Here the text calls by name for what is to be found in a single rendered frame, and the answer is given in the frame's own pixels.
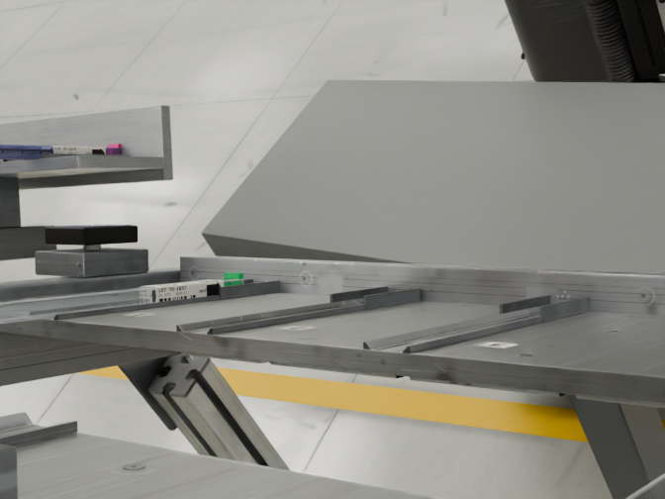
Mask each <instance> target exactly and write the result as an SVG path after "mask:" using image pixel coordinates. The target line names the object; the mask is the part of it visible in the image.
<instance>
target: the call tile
mask: <svg viewBox="0 0 665 499"><path fill-rule="evenodd" d="M45 232H46V244H48V245H73V246H92V245H109V244H126V243H137V242H138V226H112V227H86V228H80V227H46V228H45Z"/></svg>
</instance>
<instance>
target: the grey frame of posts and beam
mask: <svg viewBox="0 0 665 499"><path fill-rule="evenodd" d="M193 358H194V359H193V360H192V359H191V357H190V356H189V355H185V354H178V355H173V356H170V357H169V358H168V360H167V361H166V363H165V364H164V366H163V368H164V370H165V371H166V372H167V376H163V377H161V376H160V375H157V376H156V378H155V379H154V381H153V382H152V384H151V385H150V387H149V388H148V391H149V393H150V394H151V395H152V396H153V398H154V399H155V400H156V401H157V403H158V404H159V405H160V406H161V408H162V409H163V410H164V412H165V413H166V414H167V415H168V417H169V418H170V419H171V420H172V422H173V423H174V424H175V425H176V427H177V428H178V429H179V431H180V432H181V433H182V434H183V436H184V437H185V438H186V439H187V441H188V442H189V443H190V445H191V446H192V447H193V448H194V450H195V451H196V452H197V453H198V454H203V455H208V456H214V457H219V458H225V459H230V460H236V461H241V462H247V463H252V464H258V465H263V466H269V467H275V468H280V469H286V470H290V469H289V467H288V466H287V465H286V463H285V462H284V460H283V459H282V458H281V456H280V455H279V454H278V452H277V451H276V449H275V448H274V447H273V445H272V444H271V442H270V441H269V440H268V438H267V437H266V436H265V435H264V434H263V432H262V431H261V429H260V428H259V427H258V425H257V424H256V422H255V421H254V420H253V418H252V417H251V415H250V414H249V413H248V411H247V410H246V408H245V407H244V406H243V404H242V403H241V401H240V400H239V399H238V397H237V395H236V394H235V393H234V391H233V390H232V388H231V387H230V385H229V384H228V382H227V381H226V380H225V378H224V377H223V376H222V374H221V373H220V372H219V370H218V369H217V367H216V366H215V365H214V363H213V362H212V361H211V359H210V358H209V357H202V356H193Z"/></svg>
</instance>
